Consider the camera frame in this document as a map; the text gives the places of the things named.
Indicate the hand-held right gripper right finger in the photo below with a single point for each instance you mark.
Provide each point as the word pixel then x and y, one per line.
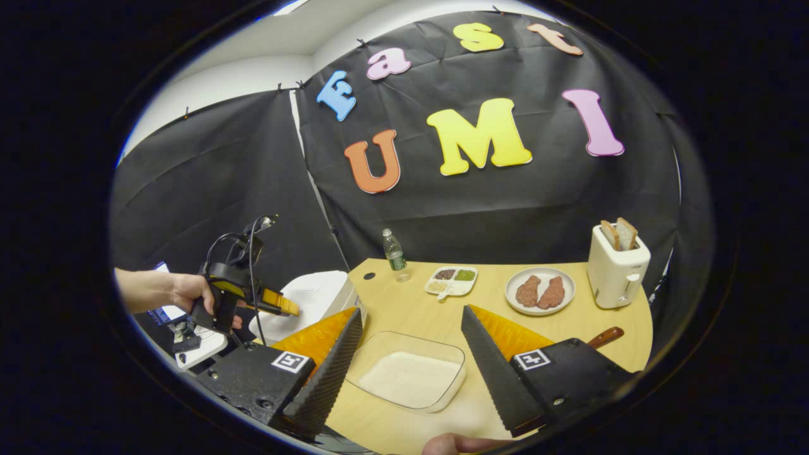
pixel 493 373

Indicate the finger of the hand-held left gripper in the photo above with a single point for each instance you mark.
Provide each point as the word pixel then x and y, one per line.
pixel 278 303

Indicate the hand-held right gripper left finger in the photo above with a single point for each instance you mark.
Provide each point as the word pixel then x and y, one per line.
pixel 332 373

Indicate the white rice cooker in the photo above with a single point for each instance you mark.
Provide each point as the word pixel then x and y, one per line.
pixel 316 297

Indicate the white rice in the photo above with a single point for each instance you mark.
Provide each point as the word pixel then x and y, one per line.
pixel 411 379

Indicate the brown wooden spoon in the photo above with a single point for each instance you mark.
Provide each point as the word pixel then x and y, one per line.
pixel 605 338

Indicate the clear glass dish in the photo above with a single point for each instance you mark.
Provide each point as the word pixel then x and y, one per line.
pixel 379 344

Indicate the computer monitor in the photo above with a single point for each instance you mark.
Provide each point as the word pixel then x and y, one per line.
pixel 165 314

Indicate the brown meat piece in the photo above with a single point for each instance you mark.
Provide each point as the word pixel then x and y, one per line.
pixel 528 292
pixel 551 294

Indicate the white divided grain dish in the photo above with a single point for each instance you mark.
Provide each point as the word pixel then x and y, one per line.
pixel 452 283

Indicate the black backdrop cloth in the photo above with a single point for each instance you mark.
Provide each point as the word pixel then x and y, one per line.
pixel 221 177

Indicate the white round plate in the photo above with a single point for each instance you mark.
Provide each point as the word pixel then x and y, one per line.
pixel 569 291

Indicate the clear plastic water bottle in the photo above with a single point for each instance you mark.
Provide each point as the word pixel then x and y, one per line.
pixel 396 259

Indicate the white toaster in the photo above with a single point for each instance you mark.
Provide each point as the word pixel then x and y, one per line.
pixel 616 278

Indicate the toast slice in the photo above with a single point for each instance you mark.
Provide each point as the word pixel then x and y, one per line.
pixel 627 234
pixel 610 235

